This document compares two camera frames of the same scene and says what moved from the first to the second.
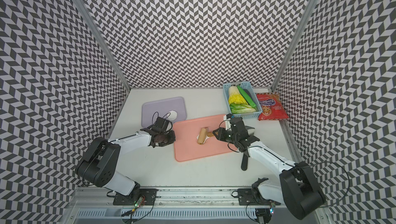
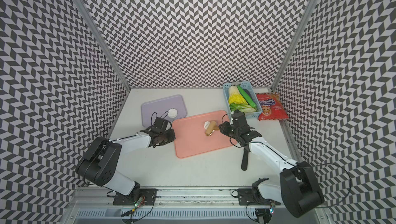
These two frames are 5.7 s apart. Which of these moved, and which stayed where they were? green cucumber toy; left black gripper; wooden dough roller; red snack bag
Moved: wooden dough roller
Stayed: green cucumber toy; red snack bag; left black gripper
